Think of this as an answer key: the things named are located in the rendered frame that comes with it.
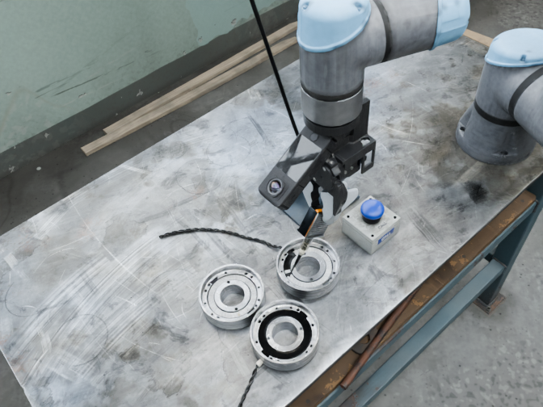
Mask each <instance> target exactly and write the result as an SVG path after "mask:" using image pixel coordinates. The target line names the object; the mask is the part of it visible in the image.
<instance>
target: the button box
mask: <svg viewBox="0 0 543 407"><path fill-rule="evenodd" d="M368 199H374V198H373V197H372V196H369V197H368V198H367V199H365V200H368ZM365 200H364V201H365ZM364 201H362V202H361V203H360V204H358V205H357V206H356V207H354V208H353V209H352V210H351V211H350V212H348V213H347V214H346V215H345V216H343V225H342V233H344V234H345V235H346V236H348V237H349V238H350V239H351V240H353V241H354V242H355V243H356V244H357V245H358V246H360V247H361V248H362V249H363V250H365V251H366V252H367V253H368V254H370V255H372V254H373V253H375V252H376V251H377V250H378V249H380V248H381V247H382V246H383V245H384V244H385V243H386V242H387V241H388V240H390V239H391V238H392V237H393V236H395V235H396V234H397V233H398V228H399V223H400V219H401V217H399V216H398V215H396V214H395V213H394V212H392V211H390V210H389V209H388V208H387V207H386V206H384V208H385V212H384V215H383V216H382V217H381V218H379V219H376V220H370V219H367V218H365V217H364V216H363V215H362V214H361V212H360V206H361V204H362V203H363V202H364Z"/></svg>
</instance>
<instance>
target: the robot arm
mask: <svg viewBox="0 0 543 407"><path fill-rule="evenodd" d="M469 15H470V6H469V0H300V2H299V11H298V22H297V41H298V44H299V57H300V77H301V108H302V111H303V120H304V123H305V126H304V128H303V129H302V130H301V132H300V133H299V135H298V136H297V137H296V139H295V140H294V141H293V143H292V144H291V145H290V146H289V147H288V149H287V150H286V151H285V153H284V154H283V156H282V157H281V158H280V160H279V161H278V162H277V163H276V164H275V166H274V167H273V168H272V170H271V171H270V172H269V174H268V175H267V177H266V178H265V179H264V180H263V181H262V182H261V184H260V185H259V193H260V194H261V195H262V196H263V197H264V198H265V199H266V200H267V201H269V202H270V203H271V204H272V205H273V206H275V207H277V208H279V209H281V210H288V209H289V208H290V207H291V205H292V204H293V203H294V201H295V200H296V199H297V197H298V196H299V195H300V193H302V192H303V194H304V196H305V199H306V201H307V203H308V205H309V207H310V206H318V205H320V203H319V200H318V199H319V197H320V195H319V193H320V192H321V191H322V190H324V191H322V192H321V199H322V202H323V208H322V213H323V217H322V220H323V221H324V222H325V223H326V224H328V225H330V224H333V223H334V222H336V221H337V219H338V218H339V216H340V214H341V212H342V211H343V210H344V209H345V208H346V207H347V206H348V205H349V204H350V203H351V202H352V201H353V200H355V199H356V197H357V195H358V189H357V188H353V189H349V190H348V189H347V183H346V182H345V181H344V179H345V178H347V177H350V176H352V175H353V174H354V173H356V172H357V171H359V169H360V164H361V171H360V173H361V174H363V173H365V172H366V171H368V170H369V169H371V168H372V167H373V166H374V158H375V151H376V143H377V140H375V139H374V138H373V137H371V136H370V135H369V134H368V118H369V108H370V99H368V98H367V97H364V96H363V93H364V69H365V68H367V67H369V66H373V65H378V64H380V63H384V62H387V61H392V60H395V59H398V58H400V57H405V56H409V55H411V54H415V53H417V52H422V51H426V50H428V51H431V50H434V49H435V48H436V47H438V46H441V45H443V44H447V43H450V42H453V41H455V40H457V39H459V38H460V37H461V36H462V35H463V34H464V32H465V30H466V28H467V26H468V23H469V21H468V19H469ZM456 139H457V143H458V144H459V146H460V147H461V149H462V150H463V151H464V152H465V153H467V154H468V155H469V156H471V157H472V158H474V159H476V160H478V161H480V162H484V163H487V164H491V165H497V166H507V165H513V164H516V163H519V162H522V161H523V160H525V159H526V158H528V157H529V156H530V155H531V154H532V152H533V150H534V148H535V145H536V143H538V144H539V145H540V146H541V147H542V148H543V30H541V29H535V28H519V29H513V30H510V31H506V32H503V33H501V34H500V35H498V36H496V37H495V38H494V39H493V41H492V42H491V44H490V48H489V51H488V53H487V54H486V56H485V64H484V66H483V70H482V75H481V78H480V81H479V84H478V89H477V92H476V95H475V98H474V101H473V102H472V104H471V105H470V106H469V108H468V109H467V110H466V112H465V113H464V115H463V116H462V117H461V118H460V120H459V122H458V125H457V130H456ZM362 140H364V141H366V140H369V143H367V144H366V145H363V143H362V142H361V141H362ZM370 151H372V157H371V161H370V162H369V163H368V164H366V165H364V162H365V161H366V159H367V155H365V154H367V153H369V152H370Z"/></svg>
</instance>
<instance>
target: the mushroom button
mask: <svg viewBox="0 0 543 407"><path fill-rule="evenodd" d="M360 212H361V214H362V215H363V216H364V217H365V218H367V219H370V220H376V219H379V218H381V217H382V216H383V215H384V212H385V208H384V205H383V204H382V203H381V202H380V201H379V200H376V199H368V200H365V201H364V202H363V203H362V204H361V206H360Z"/></svg>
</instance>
